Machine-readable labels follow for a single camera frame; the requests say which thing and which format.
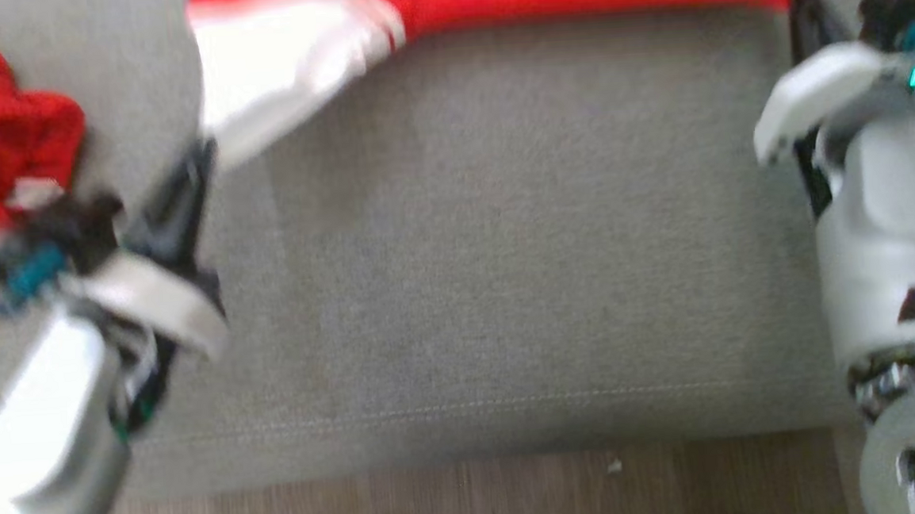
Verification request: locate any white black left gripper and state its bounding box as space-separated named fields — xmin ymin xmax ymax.
xmin=52 ymin=138 xmax=237 ymax=442

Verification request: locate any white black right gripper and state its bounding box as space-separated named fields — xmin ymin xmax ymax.
xmin=744 ymin=0 xmax=915 ymax=224

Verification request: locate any left arm cable, teal plug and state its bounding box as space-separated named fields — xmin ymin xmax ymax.
xmin=0 ymin=243 xmax=75 ymax=357

